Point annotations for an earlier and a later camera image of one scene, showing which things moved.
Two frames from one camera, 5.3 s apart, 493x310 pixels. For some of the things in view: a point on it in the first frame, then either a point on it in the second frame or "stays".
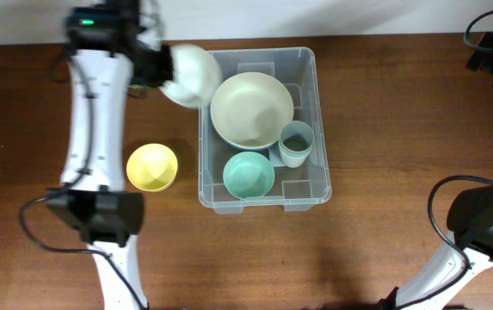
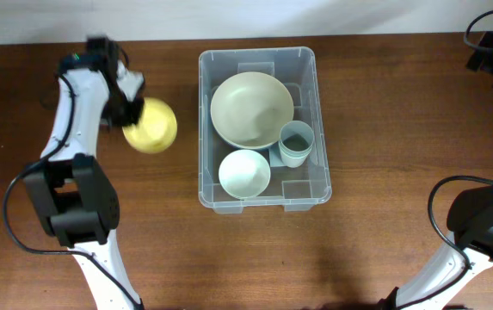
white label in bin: (275, 158) stays
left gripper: (166, 72) → (132, 120)
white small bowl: (197, 77) → (243, 174)
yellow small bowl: (151, 167) → (155, 129)
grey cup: (296, 137) stays
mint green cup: (294, 157) stays
